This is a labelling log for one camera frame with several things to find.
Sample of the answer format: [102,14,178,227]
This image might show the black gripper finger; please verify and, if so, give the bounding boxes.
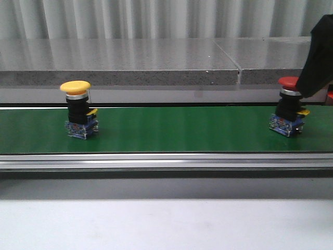
[296,14,332,98]

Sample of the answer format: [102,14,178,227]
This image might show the grey speckled stone slab right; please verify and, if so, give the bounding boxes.
[214,36,311,87]

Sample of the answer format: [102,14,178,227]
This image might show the grey speckled stone slab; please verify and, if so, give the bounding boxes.
[1,39,238,87]
[214,36,311,87]

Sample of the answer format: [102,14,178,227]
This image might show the green conveyor belt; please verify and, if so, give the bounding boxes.
[1,106,332,154]

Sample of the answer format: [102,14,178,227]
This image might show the grey speckled stone slab left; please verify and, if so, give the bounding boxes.
[1,39,238,87]

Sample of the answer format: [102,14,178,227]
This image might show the white pleated curtain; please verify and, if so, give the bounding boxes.
[1,1,332,39]

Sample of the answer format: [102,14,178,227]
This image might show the white cabinet panel under slab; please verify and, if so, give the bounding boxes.
[0,85,328,104]

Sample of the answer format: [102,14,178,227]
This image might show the aluminium conveyor frame rail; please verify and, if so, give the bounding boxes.
[1,152,332,179]

